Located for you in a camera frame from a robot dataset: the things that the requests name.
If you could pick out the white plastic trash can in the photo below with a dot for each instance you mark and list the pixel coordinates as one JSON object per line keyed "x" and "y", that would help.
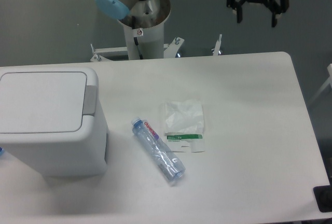
{"x": 78, "y": 153}

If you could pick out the white trash can lid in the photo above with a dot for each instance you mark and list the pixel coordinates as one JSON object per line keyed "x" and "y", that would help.
{"x": 42, "y": 102}

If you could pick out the white tissue packet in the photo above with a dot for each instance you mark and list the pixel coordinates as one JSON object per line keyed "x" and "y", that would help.
{"x": 184, "y": 126}

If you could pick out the crushed clear water bottle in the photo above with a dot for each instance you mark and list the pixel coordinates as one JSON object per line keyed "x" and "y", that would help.
{"x": 164, "y": 158}

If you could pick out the white base frame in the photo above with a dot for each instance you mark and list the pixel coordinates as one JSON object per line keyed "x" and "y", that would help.
{"x": 139, "y": 51}

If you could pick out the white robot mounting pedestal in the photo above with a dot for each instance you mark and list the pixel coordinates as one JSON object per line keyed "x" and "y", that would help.
{"x": 146, "y": 28}

